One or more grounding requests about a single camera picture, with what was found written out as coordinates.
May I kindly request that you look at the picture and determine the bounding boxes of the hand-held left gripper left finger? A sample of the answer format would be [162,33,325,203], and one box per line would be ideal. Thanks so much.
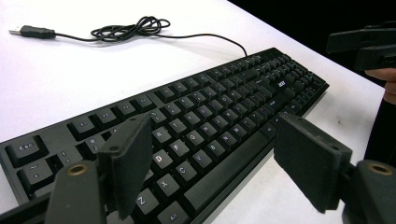
[96,113,154,220]

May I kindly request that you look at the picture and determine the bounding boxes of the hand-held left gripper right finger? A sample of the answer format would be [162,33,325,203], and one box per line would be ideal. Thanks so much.
[274,112,355,215]

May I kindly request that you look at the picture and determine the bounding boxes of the black computer keyboard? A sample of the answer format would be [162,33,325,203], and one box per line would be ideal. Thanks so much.
[0,47,331,224]

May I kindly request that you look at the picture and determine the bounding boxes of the black keyboard cable with plug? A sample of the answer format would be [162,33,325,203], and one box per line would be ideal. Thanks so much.
[8,16,248,58]

